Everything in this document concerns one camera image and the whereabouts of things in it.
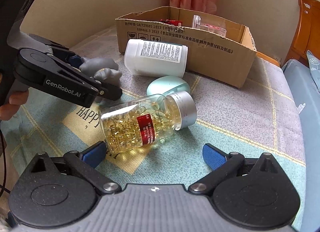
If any grey cat figurine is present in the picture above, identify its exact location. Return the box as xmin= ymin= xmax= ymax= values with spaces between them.
xmin=79 ymin=57 xmax=122 ymax=87

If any fish oil capsule bottle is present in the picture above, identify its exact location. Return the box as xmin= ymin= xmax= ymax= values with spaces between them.
xmin=99 ymin=91 xmax=197 ymax=154

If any white cotton swab container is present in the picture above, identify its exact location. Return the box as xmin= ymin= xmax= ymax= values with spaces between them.
xmin=124 ymin=39 xmax=188 ymax=78

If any mint green earbud case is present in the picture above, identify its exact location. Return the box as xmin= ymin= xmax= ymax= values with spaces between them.
xmin=146 ymin=76 xmax=191 ymax=96

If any red toy train car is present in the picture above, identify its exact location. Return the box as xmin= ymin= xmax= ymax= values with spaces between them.
xmin=160 ymin=19 xmax=182 ymax=27

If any clear red-label tape dispenser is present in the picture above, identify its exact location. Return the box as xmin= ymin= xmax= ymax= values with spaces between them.
xmin=192 ymin=15 xmax=227 ymax=37

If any left hand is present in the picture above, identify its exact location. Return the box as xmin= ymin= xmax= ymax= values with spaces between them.
xmin=0 ymin=90 xmax=29 ymax=121

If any grey green checked blanket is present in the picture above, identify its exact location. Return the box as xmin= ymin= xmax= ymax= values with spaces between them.
xmin=0 ymin=25 xmax=307 ymax=231

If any blue floral bedsheet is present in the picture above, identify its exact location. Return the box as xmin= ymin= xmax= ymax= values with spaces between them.
xmin=282 ymin=59 xmax=319 ymax=231

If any open cardboard box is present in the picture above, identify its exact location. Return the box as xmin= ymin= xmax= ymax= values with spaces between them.
xmin=116 ymin=6 xmax=257 ymax=88

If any wooden bedside table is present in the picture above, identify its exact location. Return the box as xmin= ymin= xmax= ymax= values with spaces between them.
xmin=257 ymin=51 xmax=280 ymax=67

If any blue pillow near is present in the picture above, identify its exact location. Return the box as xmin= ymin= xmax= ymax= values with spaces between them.
xmin=306 ymin=50 xmax=320 ymax=92

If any wooden bed headboard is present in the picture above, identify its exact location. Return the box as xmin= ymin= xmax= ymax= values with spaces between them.
xmin=283 ymin=0 xmax=320 ymax=66

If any black cable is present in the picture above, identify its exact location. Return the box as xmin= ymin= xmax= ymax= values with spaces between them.
xmin=0 ymin=129 xmax=12 ymax=197

